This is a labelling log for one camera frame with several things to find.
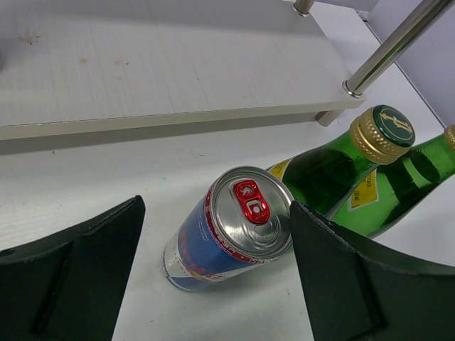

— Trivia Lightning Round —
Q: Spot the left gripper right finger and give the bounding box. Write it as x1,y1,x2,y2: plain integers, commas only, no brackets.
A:
290,202,454,340

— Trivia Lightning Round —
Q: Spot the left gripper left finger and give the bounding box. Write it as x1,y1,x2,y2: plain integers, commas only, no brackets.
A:
1,195,146,340

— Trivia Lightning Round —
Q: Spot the green glass bottle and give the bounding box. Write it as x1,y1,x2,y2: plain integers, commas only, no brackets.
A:
332,125,454,238
267,104,415,218

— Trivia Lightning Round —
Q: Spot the silver energy can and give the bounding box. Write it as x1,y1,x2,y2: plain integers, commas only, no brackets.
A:
163,166,294,291

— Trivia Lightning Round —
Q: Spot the white two-tier shelf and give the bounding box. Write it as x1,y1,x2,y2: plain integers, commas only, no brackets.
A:
1,1,441,155

